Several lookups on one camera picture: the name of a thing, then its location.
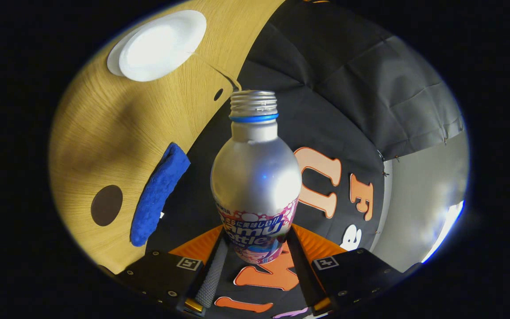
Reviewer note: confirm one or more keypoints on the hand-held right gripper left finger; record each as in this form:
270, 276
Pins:
213, 274

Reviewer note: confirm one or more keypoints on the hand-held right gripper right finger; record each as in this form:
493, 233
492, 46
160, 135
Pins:
303, 274

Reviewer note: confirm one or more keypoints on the silver water bottle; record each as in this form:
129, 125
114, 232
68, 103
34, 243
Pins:
257, 177

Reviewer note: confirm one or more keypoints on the brown round coaster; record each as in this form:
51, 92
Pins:
106, 205

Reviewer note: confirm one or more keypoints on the white teacup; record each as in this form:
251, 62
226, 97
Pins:
162, 44

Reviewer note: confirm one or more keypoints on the black backdrop cloth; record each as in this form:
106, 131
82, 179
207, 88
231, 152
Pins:
348, 88

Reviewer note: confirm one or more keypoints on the blue towel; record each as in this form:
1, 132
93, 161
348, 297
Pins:
157, 195

